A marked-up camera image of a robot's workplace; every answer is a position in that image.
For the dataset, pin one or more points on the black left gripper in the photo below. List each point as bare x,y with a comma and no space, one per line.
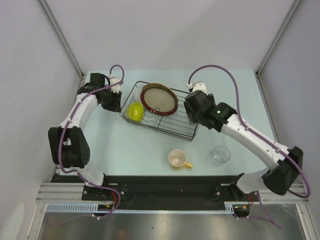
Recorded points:
115,106

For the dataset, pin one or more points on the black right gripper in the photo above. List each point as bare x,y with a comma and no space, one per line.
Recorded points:
191,115

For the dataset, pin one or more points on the yellow green bowl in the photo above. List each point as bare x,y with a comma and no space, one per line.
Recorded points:
135,111

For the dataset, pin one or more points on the beige bird pattern plate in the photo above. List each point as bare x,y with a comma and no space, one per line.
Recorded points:
172,93

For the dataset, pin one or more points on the red rimmed round plate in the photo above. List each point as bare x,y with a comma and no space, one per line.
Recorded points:
158,101

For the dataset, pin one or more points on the dark wire dish rack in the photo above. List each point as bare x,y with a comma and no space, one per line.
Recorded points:
176,125

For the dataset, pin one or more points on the clear plastic cup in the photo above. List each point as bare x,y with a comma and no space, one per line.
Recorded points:
220,155

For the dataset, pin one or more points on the beige mug yellow handle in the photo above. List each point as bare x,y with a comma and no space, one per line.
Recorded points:
178,159

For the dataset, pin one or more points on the white bowl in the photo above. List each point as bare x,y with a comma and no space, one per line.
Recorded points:
137,94

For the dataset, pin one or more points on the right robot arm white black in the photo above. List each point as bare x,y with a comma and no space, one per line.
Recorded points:
280,172

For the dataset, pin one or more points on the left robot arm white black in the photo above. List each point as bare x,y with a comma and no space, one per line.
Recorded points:
68,145

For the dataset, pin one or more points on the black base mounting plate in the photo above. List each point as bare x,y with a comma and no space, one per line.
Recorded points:
214,188

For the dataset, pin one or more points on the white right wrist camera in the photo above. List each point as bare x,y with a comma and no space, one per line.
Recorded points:
199,86

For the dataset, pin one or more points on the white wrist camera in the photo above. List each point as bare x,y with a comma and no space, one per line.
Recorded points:
115,84
199,86

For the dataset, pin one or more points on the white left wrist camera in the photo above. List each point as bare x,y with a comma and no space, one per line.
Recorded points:
115,84

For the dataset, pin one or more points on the white slotted cable duct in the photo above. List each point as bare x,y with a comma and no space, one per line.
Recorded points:
103,208

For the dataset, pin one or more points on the aluminium front rail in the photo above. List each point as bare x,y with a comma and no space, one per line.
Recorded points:
72,193

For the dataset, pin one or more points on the left aluminium frame post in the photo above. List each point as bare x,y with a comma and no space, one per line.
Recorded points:
53,23

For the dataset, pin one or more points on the aluminium frame post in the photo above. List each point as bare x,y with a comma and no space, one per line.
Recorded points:
296,4
53,23

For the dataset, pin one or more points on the right aluminium frame post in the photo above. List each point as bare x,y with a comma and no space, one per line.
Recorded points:
296,4

